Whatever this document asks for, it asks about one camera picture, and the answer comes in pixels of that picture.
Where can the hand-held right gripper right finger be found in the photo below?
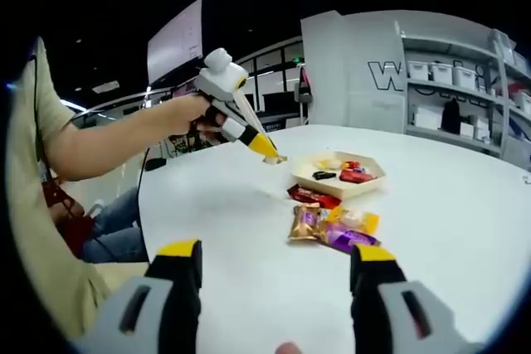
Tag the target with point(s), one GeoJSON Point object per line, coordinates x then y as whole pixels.
{"type": "Point", "coordinates": [394, 312]}

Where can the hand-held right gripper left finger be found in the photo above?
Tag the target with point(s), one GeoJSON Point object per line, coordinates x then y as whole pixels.
{"type": "Point", "coordinates": [145, 312]}

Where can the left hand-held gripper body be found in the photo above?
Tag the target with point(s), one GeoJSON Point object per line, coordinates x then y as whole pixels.
{"type": "Point", "coordinates": [222, 76]}

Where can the small gold food candy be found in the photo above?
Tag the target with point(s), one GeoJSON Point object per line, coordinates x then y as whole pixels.
{"type": "Point", "coordinates": [276, 159]}

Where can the dark red food packet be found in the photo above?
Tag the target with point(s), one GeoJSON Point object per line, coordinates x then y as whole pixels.
{"type": "Point", "coordinates": [311, 195]}

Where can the gold purple food packet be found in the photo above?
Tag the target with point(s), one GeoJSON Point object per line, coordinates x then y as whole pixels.
{"type": "Point", "coordinates": [305, 225]}

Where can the small red food packet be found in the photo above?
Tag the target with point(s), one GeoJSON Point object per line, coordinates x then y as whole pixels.
{"type": "Point", "coordinates": [352, 164]}

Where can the bright red food packet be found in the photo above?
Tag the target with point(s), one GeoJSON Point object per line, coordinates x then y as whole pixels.
{"type": "Point", "coordinates": [354, 176]}

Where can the small blue purple food candy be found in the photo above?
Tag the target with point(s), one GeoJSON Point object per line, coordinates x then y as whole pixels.
{"type": "Point", "coordinates": [363, 170]}

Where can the cream hexagonal container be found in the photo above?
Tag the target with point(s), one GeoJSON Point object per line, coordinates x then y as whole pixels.
{"type": "Point", "coordinates": [357, 190]}

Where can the person's left hand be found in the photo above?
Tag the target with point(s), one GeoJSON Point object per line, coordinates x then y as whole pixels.
{"type": "Point", "coordinates": [193, 115]}

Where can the grey reception counter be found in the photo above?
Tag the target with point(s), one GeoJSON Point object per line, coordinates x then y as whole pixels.
{"type": "Point", "coordinates": [282, 119]}

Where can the black monitor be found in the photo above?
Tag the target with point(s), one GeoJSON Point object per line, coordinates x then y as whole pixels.
{"type": "Point", "coordinates": [276, 101]}

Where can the large projection screen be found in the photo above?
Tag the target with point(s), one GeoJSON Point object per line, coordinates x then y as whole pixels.
{"type": "Point", "coordinates": [176, 43]}

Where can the ceiling air vent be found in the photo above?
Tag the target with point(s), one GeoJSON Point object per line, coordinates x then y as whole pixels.
{"type": "Point", "coordinates": [105, 86]}

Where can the person's beige shirt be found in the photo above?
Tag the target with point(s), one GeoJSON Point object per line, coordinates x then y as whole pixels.
{"type": "Point", "coordinates": [33, 205]}

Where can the black bag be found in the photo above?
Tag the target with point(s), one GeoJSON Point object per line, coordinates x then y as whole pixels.
{"type": "Point", "coordinates": [450, 115]}

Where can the row of white storage bins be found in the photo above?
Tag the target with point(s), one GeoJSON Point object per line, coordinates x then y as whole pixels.
{"type": "Point", "coordinates": [439, 72]}

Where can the grey metal shelving rack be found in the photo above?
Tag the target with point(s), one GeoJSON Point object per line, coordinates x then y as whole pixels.
{"type": "Point", "coordinates": [448, 82]}

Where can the red white wall device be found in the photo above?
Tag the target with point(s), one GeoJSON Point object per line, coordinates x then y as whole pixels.
{"type": "Point", "coordinates": [305, 88]}

